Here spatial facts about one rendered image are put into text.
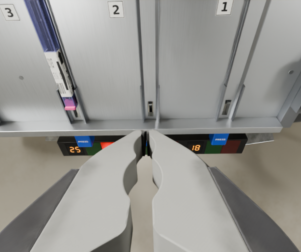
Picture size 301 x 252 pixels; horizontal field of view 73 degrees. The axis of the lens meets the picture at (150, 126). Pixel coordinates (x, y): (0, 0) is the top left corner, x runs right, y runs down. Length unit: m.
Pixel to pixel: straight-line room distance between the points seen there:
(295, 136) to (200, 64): 1.02
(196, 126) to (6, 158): 1.10
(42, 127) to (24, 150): 0.89
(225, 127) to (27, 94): 0.28
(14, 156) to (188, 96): 1.08
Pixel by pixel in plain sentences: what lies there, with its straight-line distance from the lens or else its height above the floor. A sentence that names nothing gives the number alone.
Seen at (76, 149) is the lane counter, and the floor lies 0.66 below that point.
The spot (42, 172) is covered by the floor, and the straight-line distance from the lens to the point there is 1.18.
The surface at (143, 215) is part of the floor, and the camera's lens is 1.09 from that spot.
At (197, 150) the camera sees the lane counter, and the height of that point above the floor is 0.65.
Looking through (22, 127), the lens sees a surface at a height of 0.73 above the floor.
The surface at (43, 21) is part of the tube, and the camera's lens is 0.25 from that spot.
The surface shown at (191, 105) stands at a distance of 0.30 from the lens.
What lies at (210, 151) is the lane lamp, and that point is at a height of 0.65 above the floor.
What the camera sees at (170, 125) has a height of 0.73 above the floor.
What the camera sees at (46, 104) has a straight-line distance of 0.33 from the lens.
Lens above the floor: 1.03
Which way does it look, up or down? 86 degrees down
